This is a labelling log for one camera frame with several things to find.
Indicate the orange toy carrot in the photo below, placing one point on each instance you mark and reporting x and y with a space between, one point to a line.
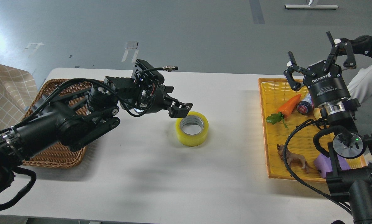
284 111

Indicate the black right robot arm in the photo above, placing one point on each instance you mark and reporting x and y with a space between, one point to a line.
350 180

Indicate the brown toy lion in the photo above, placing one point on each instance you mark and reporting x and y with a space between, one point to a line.
293 157

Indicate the purple foam block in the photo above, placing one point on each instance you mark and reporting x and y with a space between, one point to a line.
323 164

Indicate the yellow tape roll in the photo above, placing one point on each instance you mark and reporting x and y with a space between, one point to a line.
192 140

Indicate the beige checkered cloth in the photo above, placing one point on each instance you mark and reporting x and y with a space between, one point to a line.
17 92

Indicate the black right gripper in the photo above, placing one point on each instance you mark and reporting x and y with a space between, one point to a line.
327 84

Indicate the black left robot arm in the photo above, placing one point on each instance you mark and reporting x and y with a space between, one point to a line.
54 120

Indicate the brown wicker basket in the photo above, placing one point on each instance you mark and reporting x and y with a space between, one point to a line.
58 155

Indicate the yellow plastic basket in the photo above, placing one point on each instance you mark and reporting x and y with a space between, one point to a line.
274 92

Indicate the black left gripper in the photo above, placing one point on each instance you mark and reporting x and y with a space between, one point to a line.
159 99

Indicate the small soda can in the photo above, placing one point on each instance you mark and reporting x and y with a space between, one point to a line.
306 105

